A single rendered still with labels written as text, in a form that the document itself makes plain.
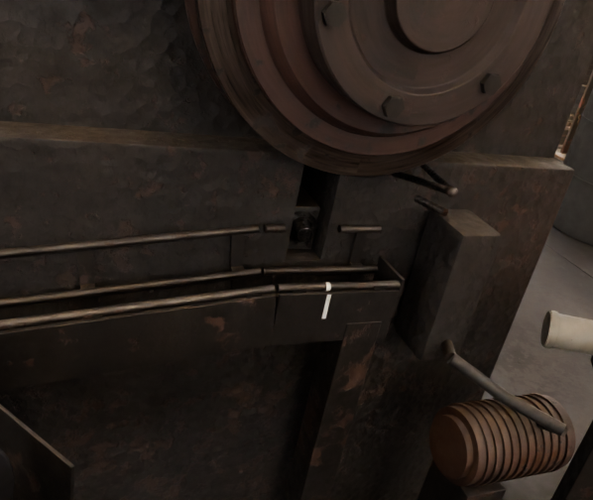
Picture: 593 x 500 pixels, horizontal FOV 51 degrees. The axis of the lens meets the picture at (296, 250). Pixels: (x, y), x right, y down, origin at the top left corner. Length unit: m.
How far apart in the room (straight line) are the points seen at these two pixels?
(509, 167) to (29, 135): 0.72
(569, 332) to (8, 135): 0.83
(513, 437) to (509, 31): 0.61
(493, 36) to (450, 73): 0.06
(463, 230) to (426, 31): 0.37
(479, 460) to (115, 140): 0.70
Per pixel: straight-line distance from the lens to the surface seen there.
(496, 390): 1.04
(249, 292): 0.83
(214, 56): 0.70
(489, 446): 1.03
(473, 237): 0.95
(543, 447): 1.10
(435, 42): 0.69
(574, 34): 1.14
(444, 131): 0.83
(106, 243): 0.85
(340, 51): 0.65
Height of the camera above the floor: 1.14
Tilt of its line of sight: 27 degrees down
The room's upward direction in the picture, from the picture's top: 12 degrees clockwise
